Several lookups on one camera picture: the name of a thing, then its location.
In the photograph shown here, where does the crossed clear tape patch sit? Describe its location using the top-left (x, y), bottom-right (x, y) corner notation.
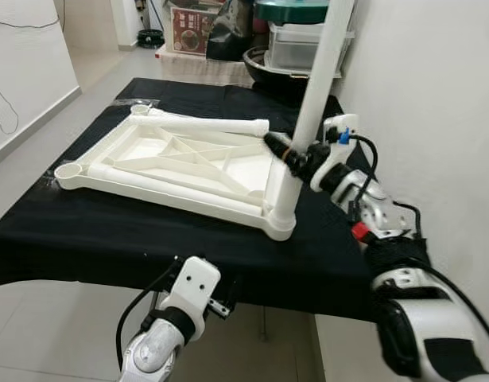
top-left (36, 172), bottom-right (68, 192)

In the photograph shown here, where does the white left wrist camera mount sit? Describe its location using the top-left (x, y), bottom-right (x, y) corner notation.
top-left (158, 255), bottom-right (223, 321)

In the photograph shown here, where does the black plastic bag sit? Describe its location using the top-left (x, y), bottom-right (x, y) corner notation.
top-left (204, 0), bottom-right (258, 63)

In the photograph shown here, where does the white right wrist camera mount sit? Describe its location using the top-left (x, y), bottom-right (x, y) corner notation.
top-left (308, 114), bottom-right (363, 192)

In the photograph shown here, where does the green round lid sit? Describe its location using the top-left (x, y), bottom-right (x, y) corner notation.
top-left (254, 0), bottom-right (334, 25)

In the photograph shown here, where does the large steel wok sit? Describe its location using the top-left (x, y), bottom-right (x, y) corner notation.
top-left (242, 46), bottom-right (344, 88)

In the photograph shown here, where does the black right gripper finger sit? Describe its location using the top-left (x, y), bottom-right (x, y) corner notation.
top-left (262, 132), bottom-right (296, 163)

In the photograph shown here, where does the white plastic children table top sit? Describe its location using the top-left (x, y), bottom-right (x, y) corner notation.
top-left (53, 103), bottom-right (299, 242)

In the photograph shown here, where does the black cable coil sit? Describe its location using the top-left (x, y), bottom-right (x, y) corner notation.
top-left (136, 29), bottom-right (167, 50)

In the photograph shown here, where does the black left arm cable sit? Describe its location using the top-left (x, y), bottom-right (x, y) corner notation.
top-left (115, 261), bottom-right (181, 371)

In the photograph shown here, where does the red printed carton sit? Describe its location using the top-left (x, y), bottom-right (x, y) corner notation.
top-left (169, 5), bottom-right (223, 57)

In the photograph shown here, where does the black tablecloth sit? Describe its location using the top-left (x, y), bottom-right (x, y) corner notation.
top-left (0, 77), bottom-right (436, 325)

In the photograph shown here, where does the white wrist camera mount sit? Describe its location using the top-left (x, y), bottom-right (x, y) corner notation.
top-left (308, 114), bottom-right (363, 192)
top-left (158, 255), bottom-right (223, 321)

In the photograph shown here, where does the clear plastic storage box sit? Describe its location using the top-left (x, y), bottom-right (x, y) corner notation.
top-left (265, 22), bottom-right (356, 74)

